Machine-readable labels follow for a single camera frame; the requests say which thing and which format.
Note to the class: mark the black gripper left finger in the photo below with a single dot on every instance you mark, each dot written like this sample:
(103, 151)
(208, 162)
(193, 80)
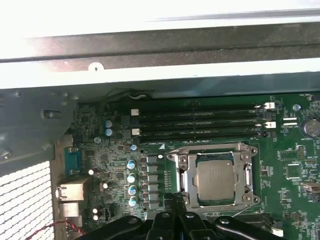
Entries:
(162, 227)

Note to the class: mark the small silver capacitor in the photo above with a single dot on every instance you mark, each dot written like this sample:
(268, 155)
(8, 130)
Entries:
(132, 201)
(131, 164)
(131, 178)
(133, 147)
(108, 132)
(131, 191)
(108, 123)

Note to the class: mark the green motherboard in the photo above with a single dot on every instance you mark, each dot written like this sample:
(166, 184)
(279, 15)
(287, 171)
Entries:
(272, 160)

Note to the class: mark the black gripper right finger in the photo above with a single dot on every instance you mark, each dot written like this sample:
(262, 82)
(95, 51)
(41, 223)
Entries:
(195, 227)

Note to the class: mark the silver CPU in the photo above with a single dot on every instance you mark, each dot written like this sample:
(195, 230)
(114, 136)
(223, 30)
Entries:
(215, 175)

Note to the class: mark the blue serial port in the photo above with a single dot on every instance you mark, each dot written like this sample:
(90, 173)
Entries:
(75, 160)

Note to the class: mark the CPU socket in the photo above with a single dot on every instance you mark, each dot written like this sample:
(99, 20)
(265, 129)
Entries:
(253, 200)

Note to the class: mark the grey square inductor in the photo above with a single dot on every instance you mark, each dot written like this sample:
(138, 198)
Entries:
(153, 178)
(153, 196)
(153, 205)
(153, 187)
(153, 168)
(153, 158)

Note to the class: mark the metal port block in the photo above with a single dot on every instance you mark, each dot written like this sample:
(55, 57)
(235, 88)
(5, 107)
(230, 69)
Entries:
(70, 212)
(71, 191)

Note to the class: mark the internal USB port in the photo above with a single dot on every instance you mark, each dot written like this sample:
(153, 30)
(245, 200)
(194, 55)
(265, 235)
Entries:
(310, 187)

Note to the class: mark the metal locking lever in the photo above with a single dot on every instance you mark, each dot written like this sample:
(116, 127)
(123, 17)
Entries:
(243, 212)
(205, 147)

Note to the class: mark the round coin battery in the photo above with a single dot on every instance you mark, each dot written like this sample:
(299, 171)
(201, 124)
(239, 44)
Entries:
(311, 127)

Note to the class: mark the metal socket cover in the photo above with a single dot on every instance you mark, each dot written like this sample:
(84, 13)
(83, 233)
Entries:
(191, 180)

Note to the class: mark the black PC case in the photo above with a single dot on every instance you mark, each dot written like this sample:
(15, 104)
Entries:
(175, 45)

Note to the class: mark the silver board screw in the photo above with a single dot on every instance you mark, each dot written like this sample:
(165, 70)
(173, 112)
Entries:
(296, 107)

